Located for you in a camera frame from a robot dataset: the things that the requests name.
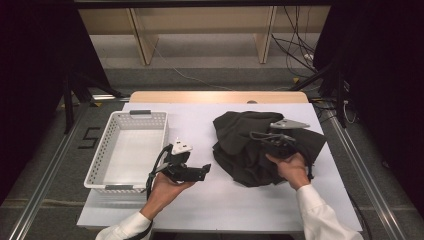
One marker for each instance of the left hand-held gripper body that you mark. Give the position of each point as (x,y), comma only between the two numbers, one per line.
(178,163)

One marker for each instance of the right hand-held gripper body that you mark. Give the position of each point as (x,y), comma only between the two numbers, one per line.
(278,145)

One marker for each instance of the dark pleated skirt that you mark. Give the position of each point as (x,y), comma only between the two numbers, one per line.
(240,146)

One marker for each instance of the person's right hand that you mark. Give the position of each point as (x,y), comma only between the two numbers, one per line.
(293,170)

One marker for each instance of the white table mat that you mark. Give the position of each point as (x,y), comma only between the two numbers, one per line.
(213,203)

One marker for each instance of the white perforated plastic basket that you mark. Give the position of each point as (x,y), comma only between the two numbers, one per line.
(130,153)

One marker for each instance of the black metal stand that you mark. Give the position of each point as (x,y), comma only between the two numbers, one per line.
(340,100)

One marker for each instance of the black tripod stand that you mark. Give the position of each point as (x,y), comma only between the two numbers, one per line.
(68,106)

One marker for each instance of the black curtain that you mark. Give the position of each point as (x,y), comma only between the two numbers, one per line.
(33,83)
(390,83)

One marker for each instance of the beige wooden desk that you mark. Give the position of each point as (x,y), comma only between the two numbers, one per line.
(200,18)

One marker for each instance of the short metal rail piece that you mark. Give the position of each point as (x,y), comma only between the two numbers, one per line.
(110,97)

